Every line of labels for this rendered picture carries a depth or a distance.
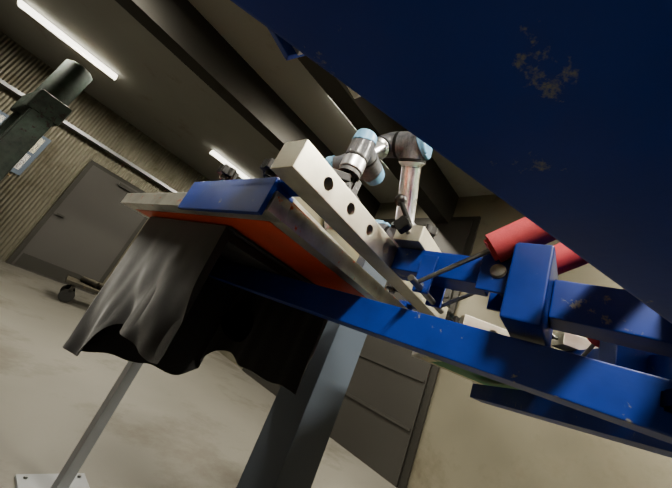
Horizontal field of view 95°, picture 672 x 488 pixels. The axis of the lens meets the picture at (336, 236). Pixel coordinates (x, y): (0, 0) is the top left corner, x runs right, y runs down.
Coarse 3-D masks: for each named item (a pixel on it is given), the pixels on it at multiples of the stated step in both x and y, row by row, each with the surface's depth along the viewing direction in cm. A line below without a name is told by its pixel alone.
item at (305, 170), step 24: (288, 144) 45; (288, 168) 42; (312, 168) 44; (312, 192) 46; (336, 192) 48; (336, 216) 50; (360, 216) 53; (360, 240) 55; (384, 240) 60; (384, 264) 62; (408, 288) 70; (432, 312) 81
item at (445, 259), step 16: (400, 256) 62; (416, 256) 60; (448, 256) 57; (464, 256) 55; (400, 272) 62; (416, 272) 58; (448, 272) 55; (464, 272) 53; (448, 288) 59; (464, 288) 56
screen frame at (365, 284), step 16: (176, 192) 76; (144, 208) 92; (160, 208) 82; (176, 208) 74; (272, 208) 49; (288, 208) 52; (288, 224) 52; (304, 224) 55; (304, 240) 55; (320, 240) 58; (320, 256) 60; (336, 256) 62; (336, 272) 67; (352, 272) 66; (368, 288) 72; (384, 288) 77; (400, 304) 84
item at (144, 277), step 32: (160, 224) 89; (192, 224) 77; (128, 256) 90; (160, 256) 79; (192, 256) 69; (128, 288) 81; (160, 288) 69; (192, 288) 63; (96, 320) 84; (128, 320) 72; (160, 320) 64; (160, 352) 61
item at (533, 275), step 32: (512, 256) 46; (544, 256) 43; (480, 288) 49; (512, 288) 43; (544, 288) 41; (576, 288) 43; (608, 288) 41; (512, 320) 42; (544, 320) 41; (576, 320) 42; (608, 320) 40; (640, 320) 38; (608, 352) 59; (640, 352) 57
